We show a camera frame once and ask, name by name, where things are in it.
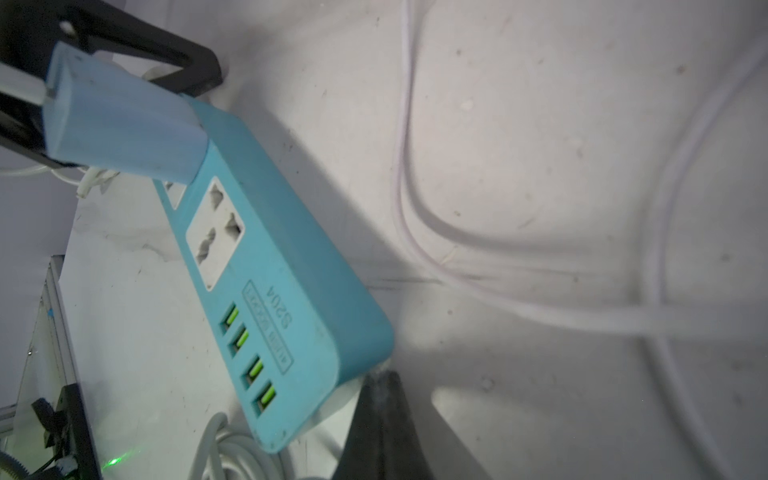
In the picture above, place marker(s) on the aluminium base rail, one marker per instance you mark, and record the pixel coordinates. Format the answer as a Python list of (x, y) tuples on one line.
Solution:
[(46, 433)]

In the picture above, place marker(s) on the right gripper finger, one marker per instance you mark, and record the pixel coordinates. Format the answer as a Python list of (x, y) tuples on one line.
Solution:
[(382, 442)]

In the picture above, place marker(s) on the teal power strip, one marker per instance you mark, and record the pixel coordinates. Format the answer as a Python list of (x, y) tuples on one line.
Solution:
[(292, 320)]

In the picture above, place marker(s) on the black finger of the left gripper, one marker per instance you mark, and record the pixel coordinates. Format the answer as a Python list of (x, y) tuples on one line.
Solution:
[(116, 91)]

